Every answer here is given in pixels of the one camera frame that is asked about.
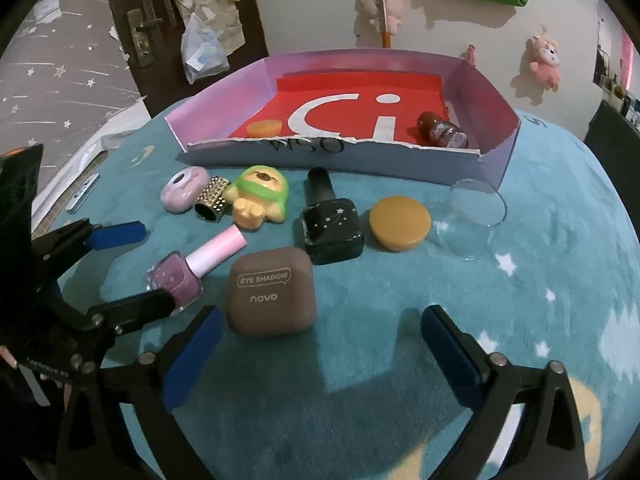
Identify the pale pink plush toy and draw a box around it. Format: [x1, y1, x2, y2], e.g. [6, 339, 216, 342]
[357, 0, 405, 36]

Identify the row of small figurines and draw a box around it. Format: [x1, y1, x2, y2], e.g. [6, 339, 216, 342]
[595, 45, 640, 126]

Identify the clear round disc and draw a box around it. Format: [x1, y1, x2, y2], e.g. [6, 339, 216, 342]
[434, 179, 507, 260]

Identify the grey rounded case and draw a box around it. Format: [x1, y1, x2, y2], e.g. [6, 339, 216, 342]
[226, 246, 318, 336]

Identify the purple cardboard box red inside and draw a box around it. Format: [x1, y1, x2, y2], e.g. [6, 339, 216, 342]
[164, 49, 522, 192]

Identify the gold studded tube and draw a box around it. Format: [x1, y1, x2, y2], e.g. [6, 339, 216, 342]
[194, 176, 232, 222]

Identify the green hooded bear figurine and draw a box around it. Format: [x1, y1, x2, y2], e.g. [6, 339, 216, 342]
[223, 165, 290, 231]

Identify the black starry nail polish bottle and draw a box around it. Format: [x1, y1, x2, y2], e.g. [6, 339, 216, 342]
[300, 167, 367, 266]

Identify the clear plastic bag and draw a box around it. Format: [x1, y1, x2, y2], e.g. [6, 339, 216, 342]
[180, 10, 229, 85]

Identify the pink wall poster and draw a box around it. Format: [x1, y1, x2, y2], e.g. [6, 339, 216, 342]
[620, 25, 636, 67]

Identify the dark cloth-covered table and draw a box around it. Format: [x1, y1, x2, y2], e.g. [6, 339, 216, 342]
[585, 100, 640, 161]

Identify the pink bear plush toy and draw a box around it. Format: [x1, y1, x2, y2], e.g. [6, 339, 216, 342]
[525, 35, 562, 92]

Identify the orange-handled stick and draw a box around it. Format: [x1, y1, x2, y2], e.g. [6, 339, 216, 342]
[372, 0, 392, 49]

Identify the grey star-printed curtain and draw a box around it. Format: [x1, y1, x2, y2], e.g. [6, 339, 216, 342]
[0, 0, 151, 161]

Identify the brass door handle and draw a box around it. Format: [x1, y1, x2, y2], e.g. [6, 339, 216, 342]
[126, 8, 164, 69]

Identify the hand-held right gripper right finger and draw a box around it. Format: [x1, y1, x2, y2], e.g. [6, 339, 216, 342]
[421, 305, 591, 480]

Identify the brown glitter bottle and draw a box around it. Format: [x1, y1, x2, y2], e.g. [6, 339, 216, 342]
[417, 111, 470, 149]

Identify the orange round puck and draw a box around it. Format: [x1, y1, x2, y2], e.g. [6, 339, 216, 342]
[369, 196, 432, 252]
[247, 119, 283, 139]

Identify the purple nail polish bottle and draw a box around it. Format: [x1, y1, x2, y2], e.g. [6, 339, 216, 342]
[146, 225, 248, 317]

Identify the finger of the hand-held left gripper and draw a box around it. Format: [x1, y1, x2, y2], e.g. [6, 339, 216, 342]
[39, 280, 177, 361]
[30, 219, 147, 282]

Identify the white round tape dispenser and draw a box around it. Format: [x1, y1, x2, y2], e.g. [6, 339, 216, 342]
[161, 167, 211, 213]

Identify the white flat device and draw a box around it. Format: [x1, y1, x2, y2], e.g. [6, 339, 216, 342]
[66, 174, 100, 213]

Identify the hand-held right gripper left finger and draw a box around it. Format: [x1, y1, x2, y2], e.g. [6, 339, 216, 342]
[55, 305, 224, 480]

